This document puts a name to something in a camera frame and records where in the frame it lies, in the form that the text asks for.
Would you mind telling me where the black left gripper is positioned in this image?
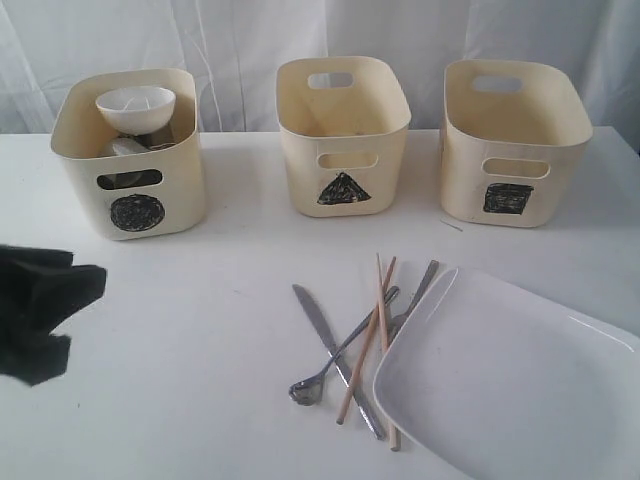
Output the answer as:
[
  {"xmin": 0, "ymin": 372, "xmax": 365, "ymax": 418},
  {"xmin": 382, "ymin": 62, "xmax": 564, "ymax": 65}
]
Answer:
[{"xmin": 1, "ymin": 245, "xmax": 107, "ymax": 387}]

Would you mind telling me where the stainless steel bowl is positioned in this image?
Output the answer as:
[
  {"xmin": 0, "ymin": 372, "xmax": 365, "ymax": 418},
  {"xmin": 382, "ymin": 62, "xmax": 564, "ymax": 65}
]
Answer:
[{"xmin": 96, "ymin": 169, "xmax": 163, "ymax": 190}]

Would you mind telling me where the steel mug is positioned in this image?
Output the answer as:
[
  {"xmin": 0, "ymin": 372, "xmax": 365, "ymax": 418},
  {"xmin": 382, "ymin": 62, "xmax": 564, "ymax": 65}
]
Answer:
[{"xmin": 99, "ymin": 126, "xmax": 176, "ymax": 157}]

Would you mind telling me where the white round bowl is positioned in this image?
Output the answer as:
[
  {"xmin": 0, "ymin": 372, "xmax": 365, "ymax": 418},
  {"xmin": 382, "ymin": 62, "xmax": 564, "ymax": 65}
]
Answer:
[{"xmin": 95, "ymin": 86, "xmax": 176, "ymax": 136}]

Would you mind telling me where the wooden chopstick long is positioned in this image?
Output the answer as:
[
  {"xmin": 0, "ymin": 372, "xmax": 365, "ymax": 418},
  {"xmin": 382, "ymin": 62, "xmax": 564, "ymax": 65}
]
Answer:
[{"xmin": 336, "ymin": 283, "xmax": 379, "ymax": 425}]

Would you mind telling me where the wooden chopstick thin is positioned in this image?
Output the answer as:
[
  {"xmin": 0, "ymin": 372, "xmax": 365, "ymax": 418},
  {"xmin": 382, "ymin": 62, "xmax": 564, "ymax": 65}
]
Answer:
[{"xmin": 376, "ymin": 254, "xmax": 400, "ymax": 452}]

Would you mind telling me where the cream bin with circle mark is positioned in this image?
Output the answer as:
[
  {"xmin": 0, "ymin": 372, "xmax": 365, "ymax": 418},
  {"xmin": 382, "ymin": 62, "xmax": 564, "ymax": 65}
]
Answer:
[{"xmin": 51, "ymin": 68, "xmax": 206, "ymax": 240}]

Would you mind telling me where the steel table knife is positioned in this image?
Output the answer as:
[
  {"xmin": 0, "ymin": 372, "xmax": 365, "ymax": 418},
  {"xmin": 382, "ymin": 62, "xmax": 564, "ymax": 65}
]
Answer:
[{"xmin": 288, "ymin": 284, "xmax": 386, "ymax": 440}]

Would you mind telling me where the steel spoon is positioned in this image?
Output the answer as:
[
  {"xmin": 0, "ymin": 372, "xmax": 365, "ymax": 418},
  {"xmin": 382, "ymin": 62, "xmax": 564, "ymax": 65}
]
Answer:
[{"xmin": 288, "ymin": 284, "xmax": 373, "ymax": 406}]

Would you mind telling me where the cream bin with triangle mark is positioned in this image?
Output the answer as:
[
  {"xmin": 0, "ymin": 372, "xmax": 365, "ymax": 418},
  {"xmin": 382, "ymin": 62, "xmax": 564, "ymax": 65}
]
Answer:
[{"xmin": 276, "ymin": 56, "xmax": 411, "ymax": 218}]

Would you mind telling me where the steel fork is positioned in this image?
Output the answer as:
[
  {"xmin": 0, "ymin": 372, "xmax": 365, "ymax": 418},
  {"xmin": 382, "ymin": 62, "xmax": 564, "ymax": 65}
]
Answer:
[{"xmin": 387, "ymin": 260, "xmax": 440, "ymax": 341}]

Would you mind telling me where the white square plate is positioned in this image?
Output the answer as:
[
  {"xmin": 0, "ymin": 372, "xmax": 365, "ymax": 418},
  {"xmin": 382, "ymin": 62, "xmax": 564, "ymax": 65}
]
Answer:
[{"xmin": 373, "ymin": 268, "xmax": 639, "ymax": 479}]

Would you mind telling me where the cream bin with square mark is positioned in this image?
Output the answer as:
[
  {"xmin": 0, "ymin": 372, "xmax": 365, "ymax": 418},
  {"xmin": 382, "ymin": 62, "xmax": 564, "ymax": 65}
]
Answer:
[{"xmin": 440, "ymin": 59, "xmax": 593, "ymax": 228}]

